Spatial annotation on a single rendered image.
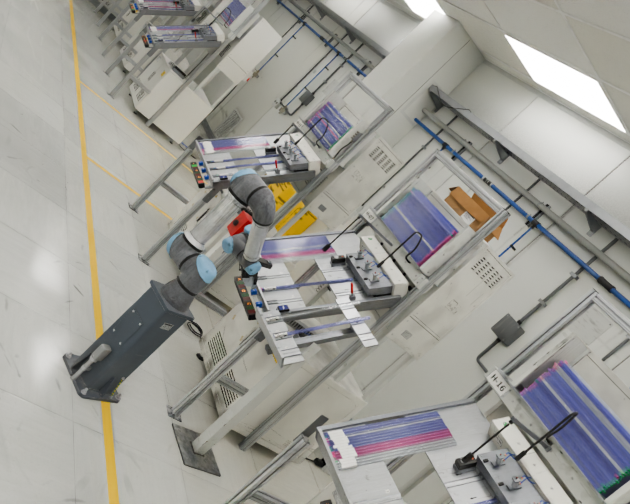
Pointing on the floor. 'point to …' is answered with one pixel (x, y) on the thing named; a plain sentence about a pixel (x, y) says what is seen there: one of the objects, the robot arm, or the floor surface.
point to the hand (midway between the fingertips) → (253, 286)
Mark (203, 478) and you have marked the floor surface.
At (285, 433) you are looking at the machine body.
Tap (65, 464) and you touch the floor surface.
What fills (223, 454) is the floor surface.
